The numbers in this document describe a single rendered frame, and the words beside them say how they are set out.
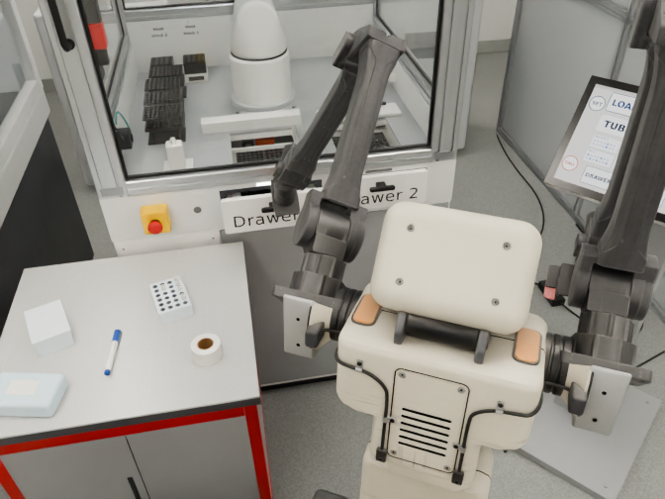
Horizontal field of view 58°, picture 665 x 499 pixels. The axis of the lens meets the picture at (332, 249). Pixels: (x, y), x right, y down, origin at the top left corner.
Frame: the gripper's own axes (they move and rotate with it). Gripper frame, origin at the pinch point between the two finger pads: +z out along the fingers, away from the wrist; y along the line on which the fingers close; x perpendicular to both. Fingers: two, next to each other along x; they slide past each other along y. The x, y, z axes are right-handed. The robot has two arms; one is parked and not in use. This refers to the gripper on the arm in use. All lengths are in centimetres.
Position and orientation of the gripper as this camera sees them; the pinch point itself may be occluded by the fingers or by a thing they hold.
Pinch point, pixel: (284, 208)
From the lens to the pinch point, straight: 168.1
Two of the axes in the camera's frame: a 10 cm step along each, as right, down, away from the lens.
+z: -0.8, 3.0, 9.5
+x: -9.8, 1.3, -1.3
